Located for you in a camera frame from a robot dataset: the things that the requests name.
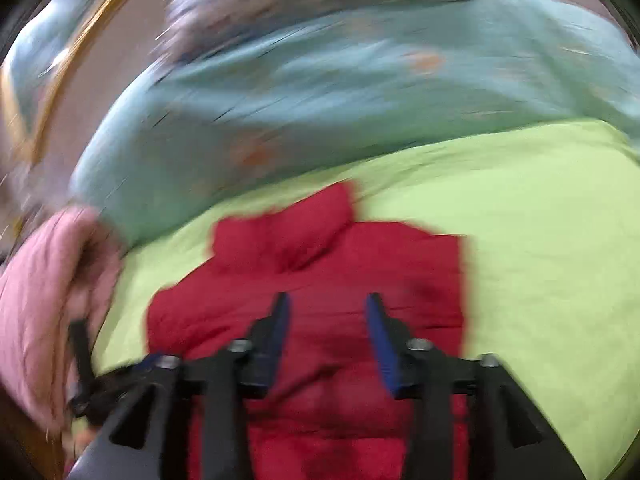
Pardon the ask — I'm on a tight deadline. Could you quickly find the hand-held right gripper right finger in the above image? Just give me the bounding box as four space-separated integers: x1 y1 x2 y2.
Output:
364 292 587 480

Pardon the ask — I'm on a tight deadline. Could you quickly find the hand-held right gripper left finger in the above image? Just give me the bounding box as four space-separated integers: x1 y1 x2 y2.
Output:
65 291 292 480

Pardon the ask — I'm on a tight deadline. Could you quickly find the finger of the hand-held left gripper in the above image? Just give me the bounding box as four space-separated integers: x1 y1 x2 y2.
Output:
120 352 168 383

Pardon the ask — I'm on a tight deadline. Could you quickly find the red quilted blanket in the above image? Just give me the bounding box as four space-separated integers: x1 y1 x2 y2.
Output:
145 182 473 480

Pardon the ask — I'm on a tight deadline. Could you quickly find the pink quilt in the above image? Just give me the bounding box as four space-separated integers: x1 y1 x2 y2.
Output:
0 205 126 433

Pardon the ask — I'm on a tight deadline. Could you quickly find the green quilt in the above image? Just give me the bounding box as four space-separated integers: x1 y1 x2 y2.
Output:
75 117 640 480

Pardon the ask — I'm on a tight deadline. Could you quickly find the teal floral quilt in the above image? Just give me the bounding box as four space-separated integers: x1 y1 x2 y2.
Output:
70 0 640 251

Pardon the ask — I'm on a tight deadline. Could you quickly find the gold framed picture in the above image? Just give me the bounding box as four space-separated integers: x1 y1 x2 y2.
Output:
0 0 166 161

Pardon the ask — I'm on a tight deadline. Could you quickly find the bear print pillow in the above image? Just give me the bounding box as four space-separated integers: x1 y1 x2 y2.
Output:
165 0 471 61

